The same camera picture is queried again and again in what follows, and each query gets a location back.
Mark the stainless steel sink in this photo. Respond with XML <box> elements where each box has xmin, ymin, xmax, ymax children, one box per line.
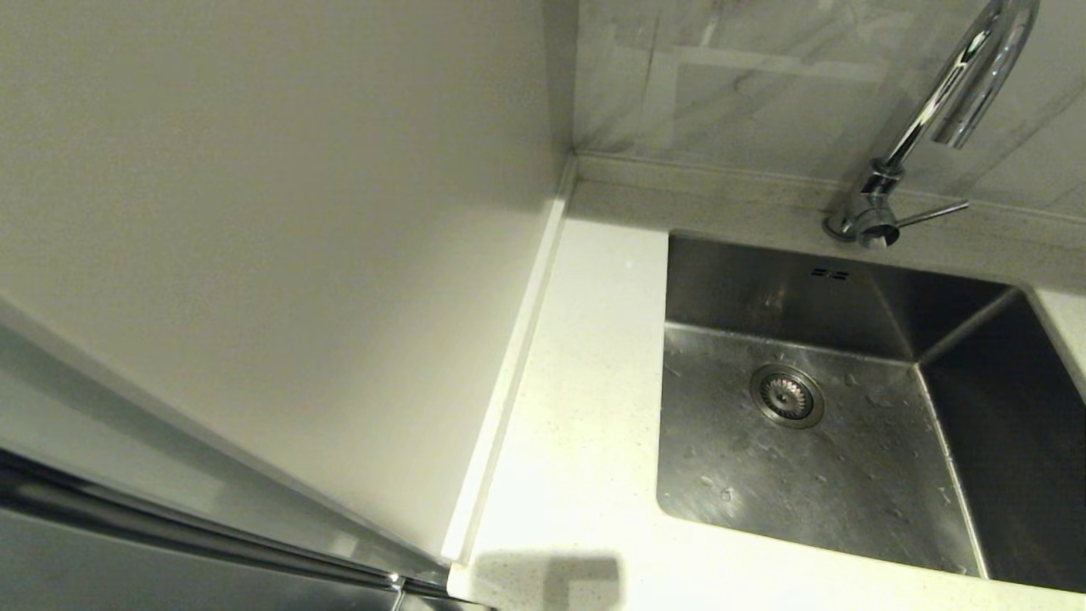
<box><xmin>655</xmin><ymin>231</ymin><xmax>1086</xmax><ymax>595</ymax></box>

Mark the round metal drain strainer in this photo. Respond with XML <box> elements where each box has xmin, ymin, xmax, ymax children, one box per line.
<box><xmin>749</xmin><ymin>364</ymin><xmax>826</xmax><ymax>429</ymax></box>

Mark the tall white cabinet panel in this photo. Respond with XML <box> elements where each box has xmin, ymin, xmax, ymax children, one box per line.
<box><xmin>0</xmin><ymin>0</ymin><xmax>579</xmax><ymax>586</ymax></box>

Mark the chrome gooseneck faucet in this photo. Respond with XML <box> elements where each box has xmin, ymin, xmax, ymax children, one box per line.
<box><xmin>823</xmin><ymin>0</ymin><xmax>1041</xmax><ymax>250</ymax></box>

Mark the stainless steel appliance door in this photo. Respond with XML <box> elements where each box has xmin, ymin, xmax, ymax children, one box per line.
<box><xmin>0</xmin><ymin>505</ymin><xmax>400</xmax><ymax>611</ymax></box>

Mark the chrome handle bar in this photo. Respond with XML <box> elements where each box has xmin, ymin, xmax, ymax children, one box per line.
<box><xmin>0</xmin><ymin>450</ymin><xmax>497</xmax><ymax>611</ymax></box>

